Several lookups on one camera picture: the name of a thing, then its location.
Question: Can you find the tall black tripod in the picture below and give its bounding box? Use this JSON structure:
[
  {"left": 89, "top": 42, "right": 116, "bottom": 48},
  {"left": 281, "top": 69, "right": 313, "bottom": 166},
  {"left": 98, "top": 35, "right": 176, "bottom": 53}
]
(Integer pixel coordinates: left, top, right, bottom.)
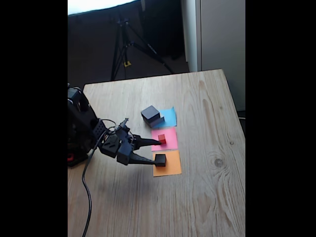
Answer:
[{"left": 110, "top": 14, "right": 176, "bottom": 81}]

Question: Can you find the orange paper sheet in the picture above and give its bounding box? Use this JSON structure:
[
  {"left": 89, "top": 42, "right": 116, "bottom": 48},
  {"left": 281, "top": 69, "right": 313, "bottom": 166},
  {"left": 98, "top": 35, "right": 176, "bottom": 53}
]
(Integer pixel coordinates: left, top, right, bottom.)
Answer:
[{"left": 152, "top": 150, "right": 182, "bottom": 178}]

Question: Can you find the small dark cube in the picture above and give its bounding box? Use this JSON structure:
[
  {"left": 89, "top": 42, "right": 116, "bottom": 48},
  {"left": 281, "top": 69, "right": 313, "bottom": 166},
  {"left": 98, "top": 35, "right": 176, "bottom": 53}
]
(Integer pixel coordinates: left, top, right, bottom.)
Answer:
[{"left": 155, "top": 154, "right": 167, "bottom": 168}]

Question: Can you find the black camera cable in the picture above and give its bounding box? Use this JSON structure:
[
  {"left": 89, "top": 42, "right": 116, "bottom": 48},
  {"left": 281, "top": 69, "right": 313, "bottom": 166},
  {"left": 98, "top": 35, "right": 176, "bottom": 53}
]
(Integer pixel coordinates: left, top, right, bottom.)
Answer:
[{"left": 81, "top": 128, "right": 117, "bottom": 237}]

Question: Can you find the white cabinet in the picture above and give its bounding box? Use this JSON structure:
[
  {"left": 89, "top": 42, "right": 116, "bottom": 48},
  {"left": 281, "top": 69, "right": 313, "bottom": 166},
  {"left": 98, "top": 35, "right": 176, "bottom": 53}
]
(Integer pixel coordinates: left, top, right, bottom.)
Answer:
[{"left": 181, "top": 0, "right": 246, "bottom": 112}]

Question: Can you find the pink paper sheet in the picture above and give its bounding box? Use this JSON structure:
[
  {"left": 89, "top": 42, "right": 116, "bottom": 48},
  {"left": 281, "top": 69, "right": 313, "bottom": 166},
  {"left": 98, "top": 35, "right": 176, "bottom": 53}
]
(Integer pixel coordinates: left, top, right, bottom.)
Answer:
[{"left": 151, "top": 127, "right": 179, "bottom": 152}]

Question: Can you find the blue paper sheet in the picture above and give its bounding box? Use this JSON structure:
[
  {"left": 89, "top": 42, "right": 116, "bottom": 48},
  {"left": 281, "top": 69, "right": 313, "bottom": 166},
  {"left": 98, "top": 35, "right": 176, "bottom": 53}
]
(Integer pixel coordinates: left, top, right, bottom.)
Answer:
[{"left": 154, "top": 106, "right": 178, "bottom": 129}]

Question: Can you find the bright white light panel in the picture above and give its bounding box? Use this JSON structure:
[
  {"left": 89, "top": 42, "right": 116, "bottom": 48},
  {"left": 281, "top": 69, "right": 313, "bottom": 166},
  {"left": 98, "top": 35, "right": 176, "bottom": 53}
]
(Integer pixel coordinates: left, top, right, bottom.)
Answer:
[{"left": 68, "top": 0, "right": 139, "bottom": 16}]

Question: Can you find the medium dark block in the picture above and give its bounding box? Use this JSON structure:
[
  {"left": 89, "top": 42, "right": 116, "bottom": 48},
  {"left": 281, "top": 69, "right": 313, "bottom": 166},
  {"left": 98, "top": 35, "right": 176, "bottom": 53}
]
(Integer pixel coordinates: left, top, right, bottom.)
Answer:
[{"left": 140, "top": 105, "right": 160, "bottom": 123}]

